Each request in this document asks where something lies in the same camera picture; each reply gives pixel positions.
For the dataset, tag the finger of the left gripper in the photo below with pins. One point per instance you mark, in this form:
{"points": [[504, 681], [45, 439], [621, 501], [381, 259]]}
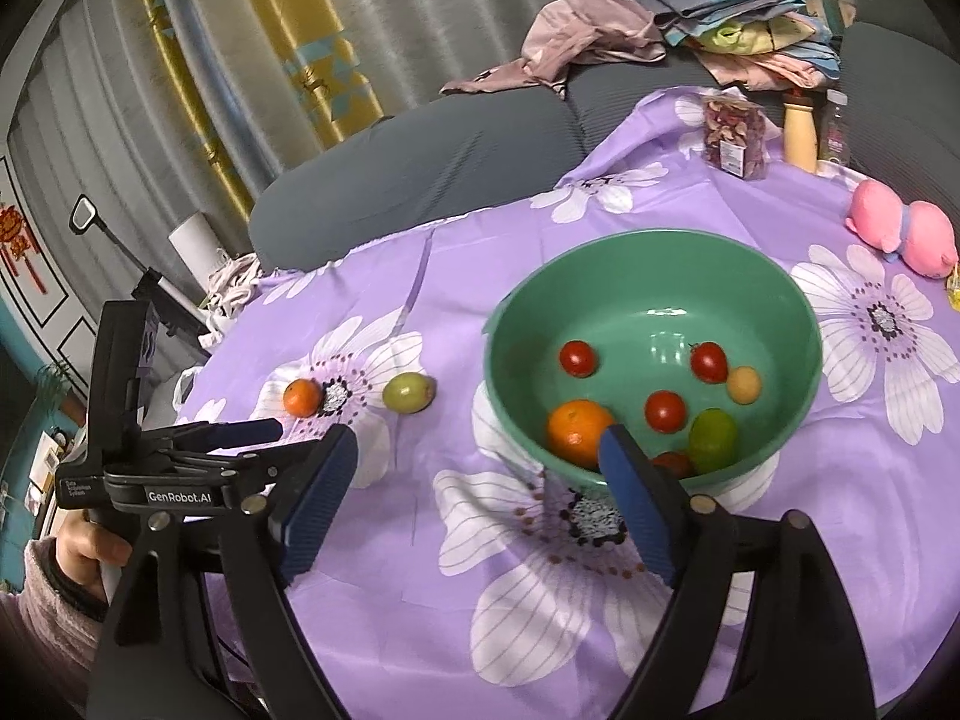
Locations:
{"points": [[206, 437]]}

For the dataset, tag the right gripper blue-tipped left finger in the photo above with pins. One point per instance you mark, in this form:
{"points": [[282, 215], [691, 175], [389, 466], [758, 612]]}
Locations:
{"points": [[200, 626]]}

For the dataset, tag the red cherry tomato with stem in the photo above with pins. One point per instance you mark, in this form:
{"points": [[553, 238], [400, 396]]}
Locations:
{"points": [[709, 362]]}

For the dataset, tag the pink sleeve forearm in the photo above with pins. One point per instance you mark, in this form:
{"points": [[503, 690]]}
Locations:
{"points": [[50, 630]]}

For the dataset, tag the person's left hand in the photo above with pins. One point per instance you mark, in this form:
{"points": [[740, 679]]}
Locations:
{"points": [[83, 548]]}

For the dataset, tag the small orange tangerine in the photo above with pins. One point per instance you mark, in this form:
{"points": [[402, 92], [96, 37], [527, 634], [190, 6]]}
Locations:
{"points": [[302, 398]]}

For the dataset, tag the white cloth pile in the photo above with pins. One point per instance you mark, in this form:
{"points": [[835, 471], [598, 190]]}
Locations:
{"points": [[228, 290]]}

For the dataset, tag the white paper roll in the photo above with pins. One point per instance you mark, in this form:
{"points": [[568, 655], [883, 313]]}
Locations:
{"points": [[198, 247]]}

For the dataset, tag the green plum in bowl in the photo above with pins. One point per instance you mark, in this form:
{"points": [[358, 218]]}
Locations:
{"points": [[712, 441]]}

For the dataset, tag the red chinese knot decoration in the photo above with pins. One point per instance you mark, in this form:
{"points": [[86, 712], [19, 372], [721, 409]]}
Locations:
{"points": [[19, 239]]}

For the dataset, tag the purple floral tablecloth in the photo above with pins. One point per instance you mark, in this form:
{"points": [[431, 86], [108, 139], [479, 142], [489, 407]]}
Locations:
{"points": [[454, 584]]}

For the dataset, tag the small yellow fruit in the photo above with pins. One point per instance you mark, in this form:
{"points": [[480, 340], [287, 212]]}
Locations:
{"points": [[744, 385]]}

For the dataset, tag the grey and yellow curtain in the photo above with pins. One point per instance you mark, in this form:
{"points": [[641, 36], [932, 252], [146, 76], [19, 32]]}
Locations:
{"points": [[164, 109]]}

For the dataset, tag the green plastic bowl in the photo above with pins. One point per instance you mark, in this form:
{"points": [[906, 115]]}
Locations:
{"points": [[641, 299]]}

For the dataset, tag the pink plush toy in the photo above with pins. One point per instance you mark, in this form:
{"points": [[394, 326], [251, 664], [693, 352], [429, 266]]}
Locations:
{"points": [[918, 233]]}

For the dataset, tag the yellow bottle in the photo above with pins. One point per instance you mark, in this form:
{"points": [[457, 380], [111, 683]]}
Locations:
{"points": [[799, 137]]}

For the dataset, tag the clear plastic bottle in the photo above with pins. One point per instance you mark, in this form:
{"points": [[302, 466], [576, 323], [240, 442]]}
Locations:
{"points": [[833, 140]]}

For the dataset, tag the dried fruit snack bag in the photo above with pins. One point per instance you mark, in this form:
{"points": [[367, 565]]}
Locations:
{"points": [[734, 136]]}

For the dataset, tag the grey sofa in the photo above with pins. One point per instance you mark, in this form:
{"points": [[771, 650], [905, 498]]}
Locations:
{"points": [[462, 153]]}

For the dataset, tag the pink crumpled cloth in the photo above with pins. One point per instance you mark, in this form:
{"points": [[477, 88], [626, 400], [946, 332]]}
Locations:
{"points": [[566, 33]]}

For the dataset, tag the stack of folded cloths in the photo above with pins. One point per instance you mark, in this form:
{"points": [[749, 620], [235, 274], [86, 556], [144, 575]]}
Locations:
{"points": [[762, 45]]}

